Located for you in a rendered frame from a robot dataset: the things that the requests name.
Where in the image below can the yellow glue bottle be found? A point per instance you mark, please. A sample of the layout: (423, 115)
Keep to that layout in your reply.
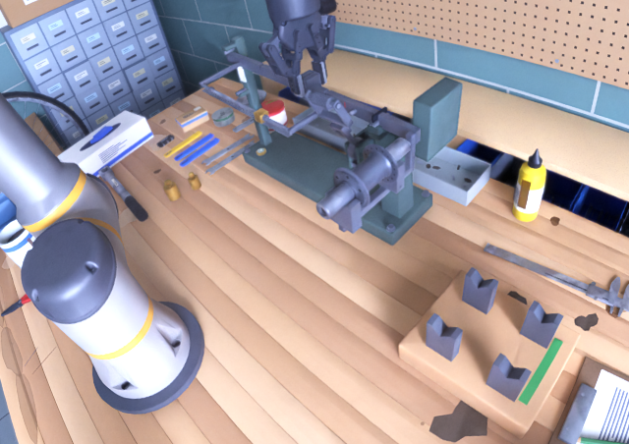
(530, 188)

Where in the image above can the grey drawer cabinet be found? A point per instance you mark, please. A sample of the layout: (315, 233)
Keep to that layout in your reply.
(93, 61)

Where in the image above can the red and white tub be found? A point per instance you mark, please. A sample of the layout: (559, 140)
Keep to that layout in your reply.
(276, 111)

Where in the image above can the grey hub cradle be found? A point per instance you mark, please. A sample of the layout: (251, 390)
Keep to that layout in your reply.
(351, 219)

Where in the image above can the wooden bench shelf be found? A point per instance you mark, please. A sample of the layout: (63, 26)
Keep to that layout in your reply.
(531, 129)

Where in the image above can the grey vee block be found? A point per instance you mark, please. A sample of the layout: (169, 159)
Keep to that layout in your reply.
(507, 380)
(479, 292)
(540, 327)
(443, 340)

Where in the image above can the steel vernier caliper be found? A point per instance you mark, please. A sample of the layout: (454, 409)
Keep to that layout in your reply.
(540, 268)

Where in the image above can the green rectangular block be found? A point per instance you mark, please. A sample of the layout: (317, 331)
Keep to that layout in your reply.
(437, 120)

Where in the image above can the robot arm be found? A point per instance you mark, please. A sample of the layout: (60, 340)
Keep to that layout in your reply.
(74, 272)

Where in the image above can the wooden vee block board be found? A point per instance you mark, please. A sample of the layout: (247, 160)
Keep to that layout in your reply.
(481, 355)

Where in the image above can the grey flat block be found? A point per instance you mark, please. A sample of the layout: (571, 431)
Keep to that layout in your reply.
(576, 414)

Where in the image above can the blue tyre lever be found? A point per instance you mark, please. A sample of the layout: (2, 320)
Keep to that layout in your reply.
(194, 148)
(201, 152)

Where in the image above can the green beam scale body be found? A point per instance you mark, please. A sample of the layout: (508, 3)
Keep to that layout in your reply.
(295, 164)

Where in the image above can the grey round tin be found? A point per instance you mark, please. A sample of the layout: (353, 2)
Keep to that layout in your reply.
(223, 118)

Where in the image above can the red tipped black pen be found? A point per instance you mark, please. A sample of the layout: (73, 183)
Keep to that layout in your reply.
(15, 306)

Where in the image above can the brass weight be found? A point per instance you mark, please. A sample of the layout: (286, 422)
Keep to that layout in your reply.
(194, 182)
(172, 191)

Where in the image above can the green strip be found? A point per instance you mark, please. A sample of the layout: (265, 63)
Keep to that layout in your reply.
(540, 371)

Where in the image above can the tan pegboard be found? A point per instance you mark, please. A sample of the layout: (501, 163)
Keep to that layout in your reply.
(491, 12)

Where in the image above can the yellow poise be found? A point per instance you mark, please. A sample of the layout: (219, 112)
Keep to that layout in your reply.
(261, 116)

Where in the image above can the white and blue box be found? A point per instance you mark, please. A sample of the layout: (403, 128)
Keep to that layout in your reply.
(113, 142)

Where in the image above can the white open tray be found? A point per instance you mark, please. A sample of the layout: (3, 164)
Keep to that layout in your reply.
(454, 179)

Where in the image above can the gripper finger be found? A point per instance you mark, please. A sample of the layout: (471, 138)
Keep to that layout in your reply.
(282, 56)
(319, 41)

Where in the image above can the black bicycle tyre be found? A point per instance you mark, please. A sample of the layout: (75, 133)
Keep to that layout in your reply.
(49, 101)

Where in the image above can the brown clipboard with paper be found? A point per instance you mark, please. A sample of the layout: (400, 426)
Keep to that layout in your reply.
(611, 405)

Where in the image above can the grey metal hub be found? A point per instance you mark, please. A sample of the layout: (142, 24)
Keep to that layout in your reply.
(363, 174)

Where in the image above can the tan and blue small box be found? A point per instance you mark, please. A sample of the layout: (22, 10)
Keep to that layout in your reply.
(192, 121)

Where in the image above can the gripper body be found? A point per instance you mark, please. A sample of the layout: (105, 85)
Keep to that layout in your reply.
(292, 4)

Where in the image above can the grey flat spanner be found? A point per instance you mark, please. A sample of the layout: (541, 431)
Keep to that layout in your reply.
(231, 159)
(227, 150)

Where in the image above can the black small part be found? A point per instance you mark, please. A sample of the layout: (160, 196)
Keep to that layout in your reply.
(165, 142)

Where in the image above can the blue storage bin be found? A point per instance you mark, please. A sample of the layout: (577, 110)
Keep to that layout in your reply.
(575, 196)

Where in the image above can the yellow tyre lever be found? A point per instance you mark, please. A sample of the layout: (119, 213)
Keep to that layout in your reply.
(183, 145)

